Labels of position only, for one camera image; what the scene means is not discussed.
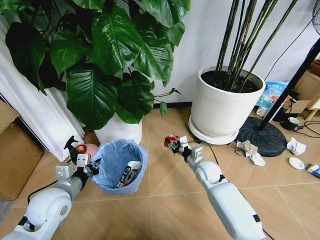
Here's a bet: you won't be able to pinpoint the dark green mug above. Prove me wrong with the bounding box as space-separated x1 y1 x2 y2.
279 116 301 132

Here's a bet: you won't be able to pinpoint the stacked brown cardboard boxes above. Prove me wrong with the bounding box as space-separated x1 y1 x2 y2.
281 59 320 119

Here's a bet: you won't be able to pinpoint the white curtain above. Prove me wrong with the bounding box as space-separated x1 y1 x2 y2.
0 9 86 163

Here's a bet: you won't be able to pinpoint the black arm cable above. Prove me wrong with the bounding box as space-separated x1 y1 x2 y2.
26 180 59 204
188 139 230 182

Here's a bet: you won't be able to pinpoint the small white container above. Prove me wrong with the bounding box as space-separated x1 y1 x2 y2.
255 106 270 118

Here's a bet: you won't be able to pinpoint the large white round planter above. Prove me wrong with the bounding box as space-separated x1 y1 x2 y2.
190 65 267 138

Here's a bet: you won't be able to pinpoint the crumpled brown paper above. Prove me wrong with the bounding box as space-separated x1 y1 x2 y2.
234 139 260 158

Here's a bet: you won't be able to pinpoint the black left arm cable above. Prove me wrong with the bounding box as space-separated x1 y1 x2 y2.
26 180 59 204

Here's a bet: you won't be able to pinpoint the black and white snack wrapper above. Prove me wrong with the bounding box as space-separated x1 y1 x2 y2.
117 160 142 189

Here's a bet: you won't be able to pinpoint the blue and yellow packet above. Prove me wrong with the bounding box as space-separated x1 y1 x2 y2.
305 163 320 179

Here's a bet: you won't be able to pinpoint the white planter saucer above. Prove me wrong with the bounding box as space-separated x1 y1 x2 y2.
188 115 241 146

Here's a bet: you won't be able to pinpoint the blue and white plastic bag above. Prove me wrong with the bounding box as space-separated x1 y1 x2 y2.
257 80 289 111

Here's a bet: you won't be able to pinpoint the white cylindrical plant pot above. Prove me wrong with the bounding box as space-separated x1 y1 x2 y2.
93 112 144 146

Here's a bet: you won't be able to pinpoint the black spray bottle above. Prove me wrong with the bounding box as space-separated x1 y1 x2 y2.
63 135 80 164

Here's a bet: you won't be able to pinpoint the large green leafy plant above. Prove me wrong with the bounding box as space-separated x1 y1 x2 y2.
0 0 192 131

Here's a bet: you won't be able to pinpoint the crumpled white tissue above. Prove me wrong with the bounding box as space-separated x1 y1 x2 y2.
246 152 267 167

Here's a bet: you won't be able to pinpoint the trash bin with blue bag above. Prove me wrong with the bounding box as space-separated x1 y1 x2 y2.
89 139 150 197

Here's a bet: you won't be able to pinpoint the crushed red can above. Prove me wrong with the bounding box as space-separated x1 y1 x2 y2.
163 136 177 149

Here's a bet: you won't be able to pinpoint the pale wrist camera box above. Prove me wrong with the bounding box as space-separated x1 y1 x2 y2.
76 153 91 168
178 135 189 149

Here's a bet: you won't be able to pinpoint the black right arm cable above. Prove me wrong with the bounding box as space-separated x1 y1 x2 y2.
188 139 230 182

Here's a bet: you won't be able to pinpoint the black floor cable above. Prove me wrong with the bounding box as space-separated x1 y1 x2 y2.
297 119 320 139

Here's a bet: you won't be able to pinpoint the tall dark bamboo stems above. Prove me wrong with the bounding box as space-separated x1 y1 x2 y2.
215 0 299 92

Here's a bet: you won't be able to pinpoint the small white round lid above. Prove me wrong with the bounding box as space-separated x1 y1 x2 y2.
288 156 307 171

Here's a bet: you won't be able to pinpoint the large brown cardboard box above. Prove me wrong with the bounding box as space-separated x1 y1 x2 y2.
0 99 45 201

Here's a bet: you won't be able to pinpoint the crumpled white paper ball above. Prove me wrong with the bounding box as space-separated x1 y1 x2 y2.
285 136 307 156

